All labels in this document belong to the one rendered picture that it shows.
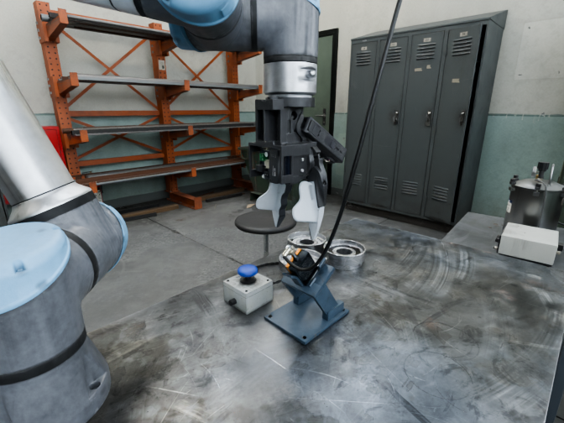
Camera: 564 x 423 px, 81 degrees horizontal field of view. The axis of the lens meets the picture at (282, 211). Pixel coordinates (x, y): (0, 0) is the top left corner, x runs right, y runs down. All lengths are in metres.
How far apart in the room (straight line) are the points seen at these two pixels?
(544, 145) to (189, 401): 3.61
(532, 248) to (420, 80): 2.45
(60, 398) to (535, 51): 3.83
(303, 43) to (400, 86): 3.17
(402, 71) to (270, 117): 3.20
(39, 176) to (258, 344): 0.41
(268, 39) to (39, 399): 0.51
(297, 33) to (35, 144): 0.39
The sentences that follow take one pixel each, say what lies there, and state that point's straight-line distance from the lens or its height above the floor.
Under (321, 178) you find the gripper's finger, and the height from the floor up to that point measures 1.08.
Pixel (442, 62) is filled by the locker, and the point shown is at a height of 1.56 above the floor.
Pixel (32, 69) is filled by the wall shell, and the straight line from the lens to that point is 4.28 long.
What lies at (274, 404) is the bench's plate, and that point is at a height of 0.80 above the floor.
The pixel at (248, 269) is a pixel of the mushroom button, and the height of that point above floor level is 0.87.
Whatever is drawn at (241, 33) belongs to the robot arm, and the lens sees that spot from 0.47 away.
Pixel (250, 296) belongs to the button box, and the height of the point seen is 0.83.
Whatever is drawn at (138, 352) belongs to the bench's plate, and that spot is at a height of 0.80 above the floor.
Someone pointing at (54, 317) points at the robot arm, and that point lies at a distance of 0.47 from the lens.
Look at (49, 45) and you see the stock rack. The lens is 4.09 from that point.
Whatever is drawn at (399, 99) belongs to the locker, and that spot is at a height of 1.26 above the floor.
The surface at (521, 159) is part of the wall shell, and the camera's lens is 3.83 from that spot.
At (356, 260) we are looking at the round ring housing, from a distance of 0.81.
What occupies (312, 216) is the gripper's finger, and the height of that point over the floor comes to 1.02.
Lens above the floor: 1.17
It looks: 17 degrees down
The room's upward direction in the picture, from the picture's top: straight up
